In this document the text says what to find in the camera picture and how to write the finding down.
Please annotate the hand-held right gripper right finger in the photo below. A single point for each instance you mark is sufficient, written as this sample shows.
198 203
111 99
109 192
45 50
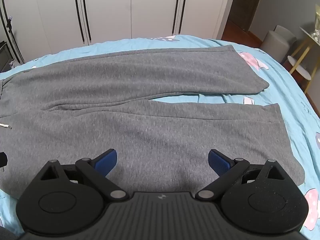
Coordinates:
218 162

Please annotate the white wardrobe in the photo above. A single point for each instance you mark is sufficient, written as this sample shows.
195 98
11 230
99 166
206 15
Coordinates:
125 7

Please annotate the grey pants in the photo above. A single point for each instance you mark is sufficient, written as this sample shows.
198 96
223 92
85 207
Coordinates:
140 125

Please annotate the black stand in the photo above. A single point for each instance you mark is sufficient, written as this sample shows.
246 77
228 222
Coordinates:
4 57

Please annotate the yellow-legged side table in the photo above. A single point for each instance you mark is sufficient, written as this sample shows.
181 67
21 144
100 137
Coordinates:
303 52

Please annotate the light blue printed blanket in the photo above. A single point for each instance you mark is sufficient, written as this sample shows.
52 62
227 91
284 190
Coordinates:
287 87

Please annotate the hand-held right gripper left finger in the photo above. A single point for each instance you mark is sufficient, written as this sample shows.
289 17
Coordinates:
107 160

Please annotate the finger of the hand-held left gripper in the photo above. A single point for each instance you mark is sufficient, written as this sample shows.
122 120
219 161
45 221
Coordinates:
2 160

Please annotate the dark brown door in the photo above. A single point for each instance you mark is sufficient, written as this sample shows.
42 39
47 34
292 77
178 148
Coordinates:
243 7

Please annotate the pale yellow bouquet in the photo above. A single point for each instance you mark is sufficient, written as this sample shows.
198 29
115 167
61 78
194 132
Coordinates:
317 25

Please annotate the grey round stool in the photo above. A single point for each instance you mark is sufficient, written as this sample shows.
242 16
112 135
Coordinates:
277 43

